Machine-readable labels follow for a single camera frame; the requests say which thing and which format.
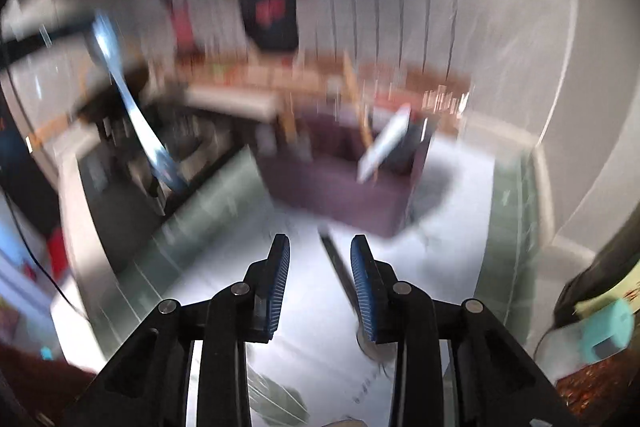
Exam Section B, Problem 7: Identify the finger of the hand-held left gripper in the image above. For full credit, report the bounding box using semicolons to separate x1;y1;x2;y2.
0;14;101;58

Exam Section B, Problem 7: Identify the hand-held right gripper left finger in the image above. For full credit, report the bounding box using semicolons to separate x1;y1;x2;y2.
62;233;292;427

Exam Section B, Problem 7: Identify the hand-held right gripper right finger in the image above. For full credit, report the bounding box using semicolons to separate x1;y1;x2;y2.
350;234;581;427

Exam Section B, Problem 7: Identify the purple plastic box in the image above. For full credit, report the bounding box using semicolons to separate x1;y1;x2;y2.
255;107;436;239

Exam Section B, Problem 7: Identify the light blue spoon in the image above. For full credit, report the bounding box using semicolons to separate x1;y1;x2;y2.
91;11;190;194

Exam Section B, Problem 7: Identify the white spoon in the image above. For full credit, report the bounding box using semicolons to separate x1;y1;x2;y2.
356;103;413;184

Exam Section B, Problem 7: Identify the wooden spoon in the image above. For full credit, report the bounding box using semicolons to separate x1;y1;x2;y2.
280;92;298;145

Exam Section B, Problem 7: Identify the light wooden chopstick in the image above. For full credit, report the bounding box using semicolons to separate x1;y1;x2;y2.
341;51;375;148

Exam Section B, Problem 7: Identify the green checked tablecloth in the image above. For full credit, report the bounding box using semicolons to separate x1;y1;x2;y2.
100;142;556;427

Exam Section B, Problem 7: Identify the black gas stove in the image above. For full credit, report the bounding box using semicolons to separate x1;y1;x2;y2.
75;107;251;228

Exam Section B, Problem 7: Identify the red box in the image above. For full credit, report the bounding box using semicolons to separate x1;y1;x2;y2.
46;228;69;282

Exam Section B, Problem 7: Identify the dark soy sauce bottle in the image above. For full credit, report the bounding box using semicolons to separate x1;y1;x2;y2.
552;227;640;330

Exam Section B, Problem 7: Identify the salt shaker teal cap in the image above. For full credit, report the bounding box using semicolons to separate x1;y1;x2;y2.
537;298;637;380

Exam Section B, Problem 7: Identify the chili jar yellow lid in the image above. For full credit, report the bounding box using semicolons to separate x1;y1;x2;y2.
555;364;640;420

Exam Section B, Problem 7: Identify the person's dark red clothing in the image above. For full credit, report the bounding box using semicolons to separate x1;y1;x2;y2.
0;342;96;427

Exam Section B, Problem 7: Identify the black wok orange handle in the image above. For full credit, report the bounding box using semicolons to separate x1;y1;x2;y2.
27;57;156;148

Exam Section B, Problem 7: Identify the cartoon wall poster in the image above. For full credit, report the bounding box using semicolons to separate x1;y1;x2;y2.
15;0;576;118

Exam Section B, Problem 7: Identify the black cable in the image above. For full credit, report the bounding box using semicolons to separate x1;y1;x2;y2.
0;187;93;323

